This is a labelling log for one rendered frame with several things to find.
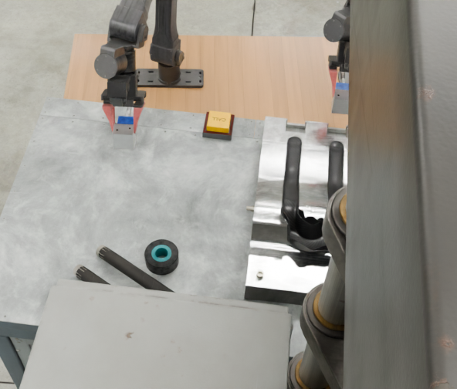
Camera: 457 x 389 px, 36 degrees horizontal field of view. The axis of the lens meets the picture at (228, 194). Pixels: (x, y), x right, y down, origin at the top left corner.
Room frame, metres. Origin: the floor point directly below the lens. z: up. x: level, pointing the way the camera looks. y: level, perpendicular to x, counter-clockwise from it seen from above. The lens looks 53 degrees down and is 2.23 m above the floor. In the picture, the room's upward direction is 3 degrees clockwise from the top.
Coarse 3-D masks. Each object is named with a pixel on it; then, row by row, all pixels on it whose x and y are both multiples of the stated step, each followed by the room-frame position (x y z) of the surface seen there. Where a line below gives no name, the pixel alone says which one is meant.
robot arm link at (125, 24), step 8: (128, 0) 1.33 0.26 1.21; (136, 0) 1.33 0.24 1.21; (144, 0) 1.33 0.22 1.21; (120, 8) 1.31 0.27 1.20; (128, 8) 1.31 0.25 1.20; (136, 8) 1.31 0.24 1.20; (144, 8) 1.32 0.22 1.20; (112, 16) 1.29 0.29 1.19; (120, 16) 1.29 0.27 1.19; (128, 16) 1.29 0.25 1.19; (136, 16) 1.29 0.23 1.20; (144, 16) 1.31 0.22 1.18; (112, 24) 1.27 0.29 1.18; (120, 24) 1.27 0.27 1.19; (128, 24) 1.27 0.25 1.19; (136, 24) 1.27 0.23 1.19; (112, 32) 1.27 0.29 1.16; (120, 32) 1.26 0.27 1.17; (128, 32) 1.26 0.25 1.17; (136, 32) 1.26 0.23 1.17; (128, 40) 1.26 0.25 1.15; (136, 40) 1.25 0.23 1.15
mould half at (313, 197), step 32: (320, 128) 1.26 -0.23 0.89; (320, 160) 1.15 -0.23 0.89; (256, 192) 1.01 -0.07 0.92; (320, 192) 1.04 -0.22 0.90; (256, 224) 0.92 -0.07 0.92; (256, 256) 0.87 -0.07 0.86; (288, 256) 0.87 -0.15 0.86; (320, 256) 0.88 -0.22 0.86; (256, 288) 0.79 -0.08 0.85; (288, 288) 0.79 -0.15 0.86
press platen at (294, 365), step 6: (300, 354) 0.55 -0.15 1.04; (294, 360) 0.54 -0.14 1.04; (300, 360) 0.53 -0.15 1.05; (294, 366) 0.52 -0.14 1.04; (288, 372) 0.51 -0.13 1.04; (294, 372) 0.51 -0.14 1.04; (288, 378) 0.50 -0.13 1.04; (294, 378) 0.50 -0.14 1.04; (288, 384) 0.49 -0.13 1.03; (294, 384) 0.49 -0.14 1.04; (300, 384) 0.49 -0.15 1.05
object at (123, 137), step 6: (126, 114) 1.23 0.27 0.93; (120, 120) 1.19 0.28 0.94; (126, 120) 1.20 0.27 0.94; (132, 120) 1.20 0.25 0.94; (114, 126) 1.16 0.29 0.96; (120, 126) 1.16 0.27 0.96; (126, 126) 1.16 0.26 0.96; (132, 126) 1.17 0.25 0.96; (114, 132) 1.14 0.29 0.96; (120, 132) 1.14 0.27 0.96; (126, 132) 1.14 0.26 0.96; (132, 132) 1.15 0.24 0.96; (114, 138) 1.14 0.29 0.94; (120, 138) 1.14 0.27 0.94; (126, 138) 1.14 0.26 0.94; (132, 138) 1.14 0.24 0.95; (114, 144) 1.14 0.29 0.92; (120, 144) 1.14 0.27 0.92; (126, 144) 1.14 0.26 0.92; (132, 144) 1.14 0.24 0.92
